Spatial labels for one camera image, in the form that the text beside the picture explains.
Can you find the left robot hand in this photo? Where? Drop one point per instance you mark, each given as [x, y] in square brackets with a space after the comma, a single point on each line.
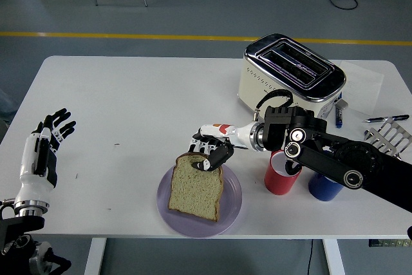
[27, 159]

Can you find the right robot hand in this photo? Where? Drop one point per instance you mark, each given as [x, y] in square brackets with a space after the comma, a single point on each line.
[238, 136]

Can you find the bread slice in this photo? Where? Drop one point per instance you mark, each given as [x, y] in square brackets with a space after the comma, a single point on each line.
[194, 194]

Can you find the purple plate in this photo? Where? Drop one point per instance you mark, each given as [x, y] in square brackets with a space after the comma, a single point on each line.
[230, 210]

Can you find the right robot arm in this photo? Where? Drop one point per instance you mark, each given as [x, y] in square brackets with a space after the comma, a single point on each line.
[322, 156]

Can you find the cream and chrome toaster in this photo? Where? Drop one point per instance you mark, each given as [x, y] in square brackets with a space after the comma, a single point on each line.
[257, 85]

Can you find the red mug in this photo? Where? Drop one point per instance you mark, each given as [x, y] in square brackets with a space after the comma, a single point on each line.
[278, 185]

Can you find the blue mug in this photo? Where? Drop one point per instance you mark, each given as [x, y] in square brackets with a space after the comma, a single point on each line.
[323, 191]

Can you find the blue marker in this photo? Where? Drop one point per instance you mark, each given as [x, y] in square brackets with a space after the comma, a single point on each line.
[338, 118]

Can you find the white table leg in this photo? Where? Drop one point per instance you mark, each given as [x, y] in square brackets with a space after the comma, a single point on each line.
[334, 255]
[94, 255]

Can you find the white paper sheet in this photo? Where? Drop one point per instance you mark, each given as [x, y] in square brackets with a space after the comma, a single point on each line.
[363, 85]

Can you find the black pen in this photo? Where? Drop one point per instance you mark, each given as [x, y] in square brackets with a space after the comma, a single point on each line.
[384, 118]

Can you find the metal toast rack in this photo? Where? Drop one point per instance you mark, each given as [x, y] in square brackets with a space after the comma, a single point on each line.
[391, 136]

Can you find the table height control panel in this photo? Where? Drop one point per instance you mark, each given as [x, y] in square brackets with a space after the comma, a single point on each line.
[389, 242]

